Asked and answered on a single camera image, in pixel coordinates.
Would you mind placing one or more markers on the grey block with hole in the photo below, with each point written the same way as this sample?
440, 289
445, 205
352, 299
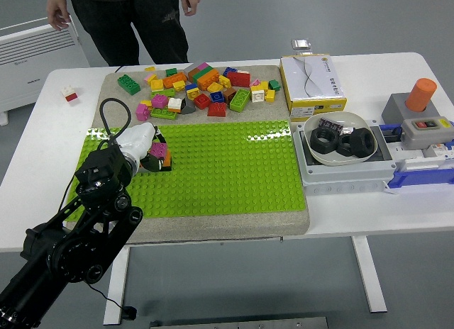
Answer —
393, 109

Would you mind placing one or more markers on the grey sloped toy brick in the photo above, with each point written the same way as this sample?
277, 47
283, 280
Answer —
188, 107

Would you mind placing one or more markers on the blue small toy brick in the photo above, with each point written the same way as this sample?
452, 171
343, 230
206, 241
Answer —
191, 86

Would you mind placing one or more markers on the green studded baseplate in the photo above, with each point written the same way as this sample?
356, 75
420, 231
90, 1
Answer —
230, 173

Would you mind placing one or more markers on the red square toy brick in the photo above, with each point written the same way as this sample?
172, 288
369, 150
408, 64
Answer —
217, 109
201, 101

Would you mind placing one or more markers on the grey plastic junction box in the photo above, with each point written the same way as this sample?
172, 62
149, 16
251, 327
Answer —
340, 182

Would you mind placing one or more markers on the dark purple packet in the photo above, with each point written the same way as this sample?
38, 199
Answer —
330, 125

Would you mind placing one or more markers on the person's left hand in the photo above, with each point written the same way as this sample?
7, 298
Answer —
189, 3

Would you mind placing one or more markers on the white panel heater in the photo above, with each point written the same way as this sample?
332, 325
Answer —
35, 59

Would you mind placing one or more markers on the yellow white cardboard box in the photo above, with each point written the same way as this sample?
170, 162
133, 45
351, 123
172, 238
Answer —
312, 81

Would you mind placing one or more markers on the pink flat tile brick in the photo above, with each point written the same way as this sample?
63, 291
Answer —
203, 65

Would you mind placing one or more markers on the grey push-button switch box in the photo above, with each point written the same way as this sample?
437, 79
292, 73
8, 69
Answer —
418, 137

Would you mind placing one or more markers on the small black hex nut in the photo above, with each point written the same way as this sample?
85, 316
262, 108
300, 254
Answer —
344, 151

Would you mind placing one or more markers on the magenta toy brick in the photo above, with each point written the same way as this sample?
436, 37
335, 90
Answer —
159, 101
158, 150

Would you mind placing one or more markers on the white table leg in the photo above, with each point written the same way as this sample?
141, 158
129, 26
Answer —
117, 293
370, 276

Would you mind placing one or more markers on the yellow flat small brick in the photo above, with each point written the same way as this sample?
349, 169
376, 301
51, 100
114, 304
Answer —
150, 68
146, 103

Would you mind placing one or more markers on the red large toy brick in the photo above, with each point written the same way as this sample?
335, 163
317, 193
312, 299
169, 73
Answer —
238, 79

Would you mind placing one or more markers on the person's right hand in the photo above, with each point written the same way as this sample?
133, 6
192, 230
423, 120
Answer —
56, 13

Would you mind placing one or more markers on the lime green long brick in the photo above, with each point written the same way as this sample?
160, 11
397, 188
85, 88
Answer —
163, 93
240, 100
164, 113

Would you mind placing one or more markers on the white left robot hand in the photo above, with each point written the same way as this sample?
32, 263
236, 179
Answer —
136, 139

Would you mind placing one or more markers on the dark green toy brick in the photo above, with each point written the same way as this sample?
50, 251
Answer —
274, 85
205, 73
128, 84

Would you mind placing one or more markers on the light pink toy brick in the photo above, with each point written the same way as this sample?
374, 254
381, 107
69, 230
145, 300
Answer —
150, 77

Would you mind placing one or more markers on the metal floor socket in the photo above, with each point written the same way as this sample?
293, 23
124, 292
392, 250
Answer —
301, 44

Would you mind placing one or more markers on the orange large toy brick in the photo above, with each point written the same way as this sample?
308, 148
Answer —
208, 80

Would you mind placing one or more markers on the white terminal block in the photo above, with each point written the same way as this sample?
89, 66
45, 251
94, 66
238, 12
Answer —
422, 164

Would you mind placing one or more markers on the grey-brown foam mat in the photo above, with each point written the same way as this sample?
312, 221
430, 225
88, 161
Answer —
213, 229

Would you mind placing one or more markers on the person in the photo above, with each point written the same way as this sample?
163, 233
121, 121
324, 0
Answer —
134, 24

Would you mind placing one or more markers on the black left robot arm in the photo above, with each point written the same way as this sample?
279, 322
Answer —
99, 173

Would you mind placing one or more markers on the black small toy brick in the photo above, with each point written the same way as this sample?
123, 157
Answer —
166, 168

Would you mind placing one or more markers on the yellow sloped toy brick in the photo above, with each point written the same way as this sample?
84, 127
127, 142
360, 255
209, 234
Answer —
215, 87

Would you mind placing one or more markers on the blue plastic tray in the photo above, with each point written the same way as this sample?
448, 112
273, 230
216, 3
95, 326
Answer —
418, 176

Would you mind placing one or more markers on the brown toy brick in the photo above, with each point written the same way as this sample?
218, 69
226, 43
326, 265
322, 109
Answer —
230, 94
193, 74

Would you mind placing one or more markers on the white small toy brick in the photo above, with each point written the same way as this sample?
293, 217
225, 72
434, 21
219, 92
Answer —
68, 91

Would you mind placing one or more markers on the pink sloped toy brick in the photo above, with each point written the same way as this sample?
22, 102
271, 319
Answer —
255, 82

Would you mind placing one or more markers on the black plug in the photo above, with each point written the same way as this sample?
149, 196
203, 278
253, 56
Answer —
129, 312

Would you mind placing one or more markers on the orange cylinder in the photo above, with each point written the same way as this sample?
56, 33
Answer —
420, 95

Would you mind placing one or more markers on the white bowl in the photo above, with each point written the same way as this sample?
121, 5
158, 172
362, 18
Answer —
337, 160

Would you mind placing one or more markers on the green small toy brick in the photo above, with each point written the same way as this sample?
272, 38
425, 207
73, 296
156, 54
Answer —
171, 72

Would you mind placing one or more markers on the grey large toy brick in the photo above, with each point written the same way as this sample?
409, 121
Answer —
191, 65

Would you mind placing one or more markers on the black small component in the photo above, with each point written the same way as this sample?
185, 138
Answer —
393, 134

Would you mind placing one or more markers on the red small toy brick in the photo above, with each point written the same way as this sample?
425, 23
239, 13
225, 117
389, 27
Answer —
72, 97

